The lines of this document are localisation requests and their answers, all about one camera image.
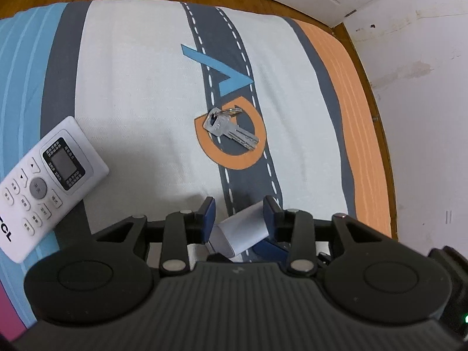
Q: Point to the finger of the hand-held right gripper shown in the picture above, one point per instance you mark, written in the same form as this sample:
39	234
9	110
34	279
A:
268	251

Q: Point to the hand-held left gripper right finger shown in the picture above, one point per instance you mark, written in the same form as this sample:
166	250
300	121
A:
270	217

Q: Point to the small white packet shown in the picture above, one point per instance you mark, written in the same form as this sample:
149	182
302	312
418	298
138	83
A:
243	228

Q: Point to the white remote control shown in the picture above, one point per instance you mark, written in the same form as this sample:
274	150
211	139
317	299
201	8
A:
44	186

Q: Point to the pink cardboard box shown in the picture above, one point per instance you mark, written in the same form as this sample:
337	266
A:
11	314

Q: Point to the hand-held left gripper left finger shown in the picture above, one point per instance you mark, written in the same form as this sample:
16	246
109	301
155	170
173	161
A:
209	219

